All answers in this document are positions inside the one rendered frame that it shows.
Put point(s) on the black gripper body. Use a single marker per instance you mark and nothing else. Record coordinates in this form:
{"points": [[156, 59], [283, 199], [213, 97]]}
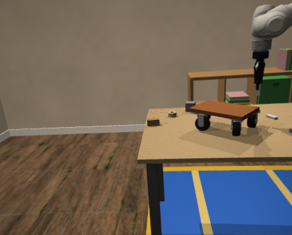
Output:
{"points": [[260, 56]]}

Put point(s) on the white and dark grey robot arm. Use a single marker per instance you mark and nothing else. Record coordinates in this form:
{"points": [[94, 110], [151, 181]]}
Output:
{"points": [[271, 25]]}

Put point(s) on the wooden dolly with black caster wheels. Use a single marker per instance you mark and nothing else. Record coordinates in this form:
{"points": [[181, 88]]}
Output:
{"points": [[236, 112]]}

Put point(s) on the small brown wooden block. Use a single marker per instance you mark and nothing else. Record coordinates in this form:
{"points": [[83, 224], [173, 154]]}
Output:
{"points": [[153, 122]]}

